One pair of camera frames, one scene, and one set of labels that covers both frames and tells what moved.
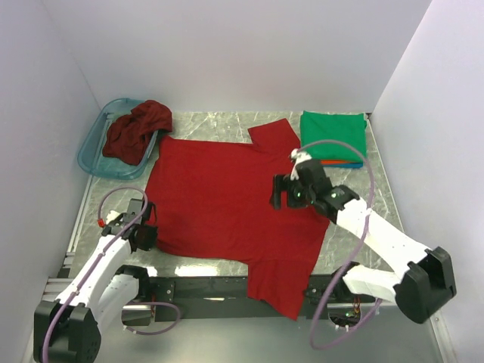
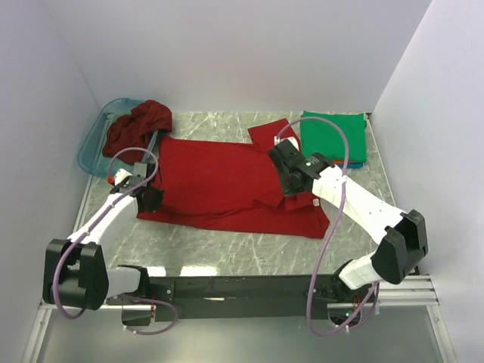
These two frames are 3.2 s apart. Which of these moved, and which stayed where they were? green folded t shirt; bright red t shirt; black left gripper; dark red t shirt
Moved: black left gripper; bright red t shirt
Stayed: dark red t shirt; green folded t shirt
